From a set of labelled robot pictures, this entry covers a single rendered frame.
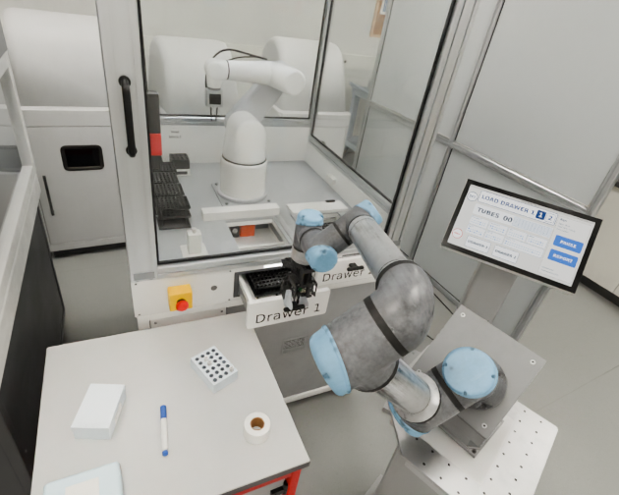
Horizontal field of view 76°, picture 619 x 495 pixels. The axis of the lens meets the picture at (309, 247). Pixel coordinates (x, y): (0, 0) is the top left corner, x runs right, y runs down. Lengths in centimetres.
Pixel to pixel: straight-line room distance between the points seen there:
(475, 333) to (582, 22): 178
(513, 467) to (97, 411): 112
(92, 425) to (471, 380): 91
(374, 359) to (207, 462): 61
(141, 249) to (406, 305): 84
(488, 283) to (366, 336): 132
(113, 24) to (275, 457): 108
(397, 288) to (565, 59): 208
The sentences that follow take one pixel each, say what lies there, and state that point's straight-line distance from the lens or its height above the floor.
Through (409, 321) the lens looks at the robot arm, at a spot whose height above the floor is 136.
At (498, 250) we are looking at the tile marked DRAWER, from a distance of 177.
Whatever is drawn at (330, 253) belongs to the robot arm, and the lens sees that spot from 99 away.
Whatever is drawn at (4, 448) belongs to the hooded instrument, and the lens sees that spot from 155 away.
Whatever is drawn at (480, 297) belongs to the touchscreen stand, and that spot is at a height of 72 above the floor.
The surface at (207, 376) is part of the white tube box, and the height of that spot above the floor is 80.
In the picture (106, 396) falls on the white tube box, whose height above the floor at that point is 81.
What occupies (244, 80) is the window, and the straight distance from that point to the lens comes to 113.
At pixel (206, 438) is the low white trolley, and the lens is 118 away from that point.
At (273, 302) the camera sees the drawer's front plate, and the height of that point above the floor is 92.
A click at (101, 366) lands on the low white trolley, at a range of 136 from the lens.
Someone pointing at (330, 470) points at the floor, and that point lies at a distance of 204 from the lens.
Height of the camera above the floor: 177
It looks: 33 degrees down
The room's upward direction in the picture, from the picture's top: 10 degrees clockwise
